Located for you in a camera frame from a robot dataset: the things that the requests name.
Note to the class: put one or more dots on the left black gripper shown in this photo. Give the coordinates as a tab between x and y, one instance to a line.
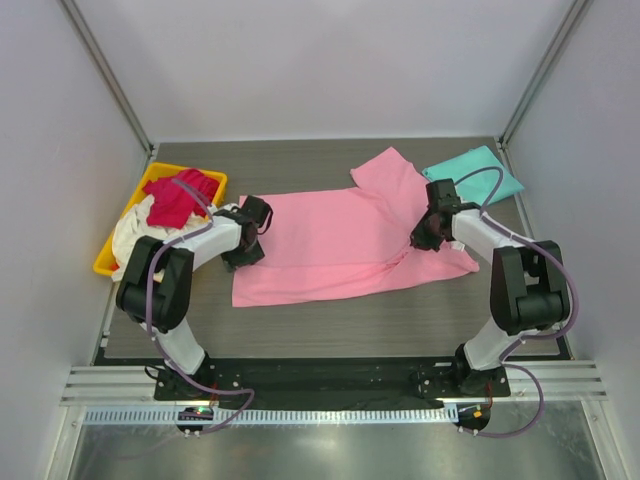
233	261

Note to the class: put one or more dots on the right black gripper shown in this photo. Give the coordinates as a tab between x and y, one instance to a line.
420	239

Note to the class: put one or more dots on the pink t shirt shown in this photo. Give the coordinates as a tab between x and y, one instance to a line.
345	243

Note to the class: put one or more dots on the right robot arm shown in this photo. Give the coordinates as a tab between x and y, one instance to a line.
528	291

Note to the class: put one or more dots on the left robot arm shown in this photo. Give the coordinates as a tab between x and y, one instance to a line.
155	289

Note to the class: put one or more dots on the folded teal t shirt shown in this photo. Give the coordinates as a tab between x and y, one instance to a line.
478	175

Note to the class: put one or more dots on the red t shirt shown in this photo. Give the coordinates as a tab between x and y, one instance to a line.
173	206

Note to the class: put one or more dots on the white t shirt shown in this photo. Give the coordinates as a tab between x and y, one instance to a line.
134	225

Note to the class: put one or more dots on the yellow plastic bin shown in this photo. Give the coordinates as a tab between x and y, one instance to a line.
105	262

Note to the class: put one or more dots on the right aluminium frame post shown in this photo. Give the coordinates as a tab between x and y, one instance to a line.
552	54

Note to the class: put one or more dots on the aluminium frame post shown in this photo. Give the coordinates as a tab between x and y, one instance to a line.
97	57
552	54

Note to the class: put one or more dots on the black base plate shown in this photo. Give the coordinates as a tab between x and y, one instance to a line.
352	384

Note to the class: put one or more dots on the aluminium front rail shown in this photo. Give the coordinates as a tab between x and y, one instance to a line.
561	380

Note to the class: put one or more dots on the slotted cable duct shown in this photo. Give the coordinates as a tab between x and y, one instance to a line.
177	415

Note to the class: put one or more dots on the left aluminium frame post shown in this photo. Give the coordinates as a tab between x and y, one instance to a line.
97	57

